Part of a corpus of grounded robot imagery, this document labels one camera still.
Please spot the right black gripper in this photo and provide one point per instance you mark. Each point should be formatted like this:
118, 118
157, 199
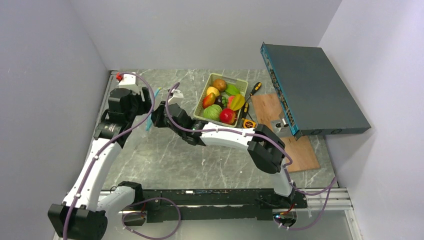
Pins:
157, 115

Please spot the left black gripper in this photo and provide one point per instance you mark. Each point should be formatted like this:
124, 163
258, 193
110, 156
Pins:
145, 106

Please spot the clear zip top bag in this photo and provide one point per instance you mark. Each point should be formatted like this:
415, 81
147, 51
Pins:
149, 121

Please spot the red orange mango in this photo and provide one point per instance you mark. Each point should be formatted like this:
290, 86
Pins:
208, 100

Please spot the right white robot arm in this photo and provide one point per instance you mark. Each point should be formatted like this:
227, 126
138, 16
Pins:
264, 147

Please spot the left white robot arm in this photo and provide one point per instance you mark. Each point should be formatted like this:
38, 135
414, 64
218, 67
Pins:
82, 215

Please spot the yellow lemon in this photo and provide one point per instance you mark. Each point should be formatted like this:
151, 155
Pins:
213, 90

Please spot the dark mangosteen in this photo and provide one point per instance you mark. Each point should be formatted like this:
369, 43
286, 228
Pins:
220, 100

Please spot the red apple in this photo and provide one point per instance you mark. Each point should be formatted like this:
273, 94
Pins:
227, 116

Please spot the brown kiwi fruit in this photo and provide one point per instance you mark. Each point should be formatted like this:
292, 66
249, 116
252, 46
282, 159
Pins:
220, 84

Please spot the yellow green starfruit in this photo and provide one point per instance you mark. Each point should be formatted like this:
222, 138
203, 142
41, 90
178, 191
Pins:
235, 102

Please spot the yellow tape measure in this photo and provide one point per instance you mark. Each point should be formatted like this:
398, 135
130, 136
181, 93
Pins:
248, 123

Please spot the pale green plastic basket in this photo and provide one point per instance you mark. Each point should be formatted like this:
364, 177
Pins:
242, 85

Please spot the orange black screwdriver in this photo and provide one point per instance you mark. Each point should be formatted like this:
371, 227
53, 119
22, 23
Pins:
254, 90

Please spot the brown wooden board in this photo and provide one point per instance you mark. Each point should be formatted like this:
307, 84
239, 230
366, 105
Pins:
267, 108

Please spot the small metal block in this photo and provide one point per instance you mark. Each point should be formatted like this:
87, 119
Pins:
281, 126

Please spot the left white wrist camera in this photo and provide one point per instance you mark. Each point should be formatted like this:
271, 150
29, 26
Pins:
127, 81

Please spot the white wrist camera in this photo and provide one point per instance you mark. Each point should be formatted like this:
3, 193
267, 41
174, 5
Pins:
175, 97
127, 81

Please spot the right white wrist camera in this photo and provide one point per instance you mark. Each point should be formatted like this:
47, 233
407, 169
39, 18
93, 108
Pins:
175, 97

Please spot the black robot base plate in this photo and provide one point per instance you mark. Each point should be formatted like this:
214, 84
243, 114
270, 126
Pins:
215, 204

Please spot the dark blue network switch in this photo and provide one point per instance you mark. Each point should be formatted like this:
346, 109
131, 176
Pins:
313, 97

